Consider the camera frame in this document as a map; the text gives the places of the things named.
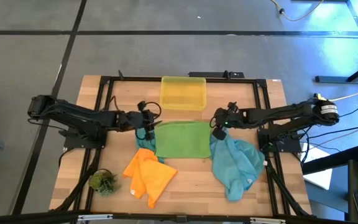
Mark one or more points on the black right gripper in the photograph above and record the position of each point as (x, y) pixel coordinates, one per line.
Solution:
(232, 119)

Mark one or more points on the black desk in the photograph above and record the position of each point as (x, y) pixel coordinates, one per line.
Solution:
(351, 193)

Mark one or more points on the metal desk leg frame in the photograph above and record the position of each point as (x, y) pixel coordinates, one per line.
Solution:
(331, 79)

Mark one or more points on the black crossbar with silver brackets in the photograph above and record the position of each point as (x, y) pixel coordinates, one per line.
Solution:
(42, 217)

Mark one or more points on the yellow translucent plastic bin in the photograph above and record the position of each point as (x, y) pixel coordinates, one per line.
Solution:
(183, 93)

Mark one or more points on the small green potted plant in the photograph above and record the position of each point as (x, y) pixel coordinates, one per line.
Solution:
(103, 183)

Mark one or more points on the green microfiber towel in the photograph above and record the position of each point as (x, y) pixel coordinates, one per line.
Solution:
(183, 140)

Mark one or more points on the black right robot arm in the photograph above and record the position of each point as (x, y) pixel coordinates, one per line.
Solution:
(291, 112)

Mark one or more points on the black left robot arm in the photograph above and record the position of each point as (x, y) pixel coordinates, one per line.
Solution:
(73, 115)

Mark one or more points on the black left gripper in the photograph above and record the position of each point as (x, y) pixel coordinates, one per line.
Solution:
(135, 121)

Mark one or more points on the white paper sheet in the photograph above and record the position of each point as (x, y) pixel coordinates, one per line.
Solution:
(319, 179)

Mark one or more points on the teal microfiber towel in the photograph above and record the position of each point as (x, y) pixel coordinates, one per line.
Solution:
(145, 144)

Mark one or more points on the orange microfiber towel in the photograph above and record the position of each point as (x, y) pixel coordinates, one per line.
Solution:
(151, 177)

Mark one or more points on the light blue microfiber towel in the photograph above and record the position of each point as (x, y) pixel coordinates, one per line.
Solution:
(238, 165)

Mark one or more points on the black rectangular bar device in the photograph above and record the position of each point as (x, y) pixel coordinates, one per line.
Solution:
(210, 74)

